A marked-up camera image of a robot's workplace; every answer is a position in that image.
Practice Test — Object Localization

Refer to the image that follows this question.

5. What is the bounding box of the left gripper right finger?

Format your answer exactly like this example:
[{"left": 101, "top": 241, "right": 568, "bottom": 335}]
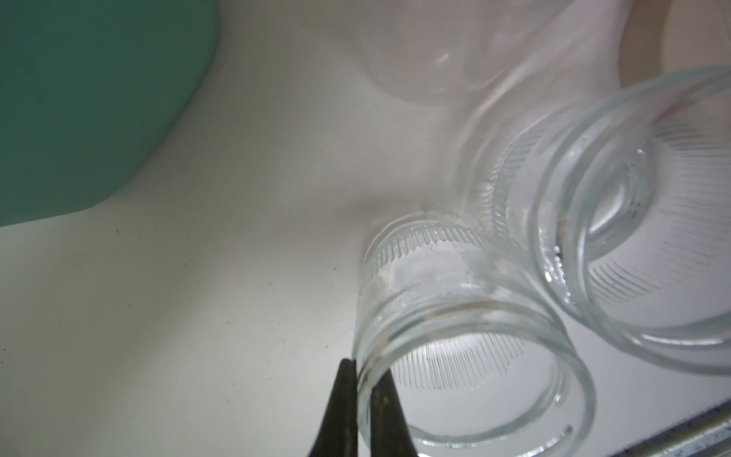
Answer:
[{"left": 369, "top": 371, "right": 419, "bottom": 457}]

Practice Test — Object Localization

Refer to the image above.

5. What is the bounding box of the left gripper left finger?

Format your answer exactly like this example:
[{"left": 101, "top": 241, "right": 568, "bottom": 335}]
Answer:
[{"left": 308, "top": 359, "right": 358, "bottom": 457}]

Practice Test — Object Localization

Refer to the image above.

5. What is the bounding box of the beige-lid jar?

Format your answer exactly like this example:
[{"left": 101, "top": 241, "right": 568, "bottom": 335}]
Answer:
[
  {"left": 352, "top": 214, "right": 597, "bottom": 456},
  {"left": 468, "top": 66, "right": 730, "bottom": 376}
]

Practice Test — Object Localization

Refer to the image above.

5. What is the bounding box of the green plastic trash bin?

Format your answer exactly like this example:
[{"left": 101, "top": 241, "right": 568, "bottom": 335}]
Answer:
[{"left": 1, "top": 1, "right": 220, "bottom": 226}]

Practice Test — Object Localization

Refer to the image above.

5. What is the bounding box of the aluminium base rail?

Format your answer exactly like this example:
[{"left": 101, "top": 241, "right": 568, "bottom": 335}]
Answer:
[{"left": 616, "top": 401, "right": 730, "bottom": 457}]

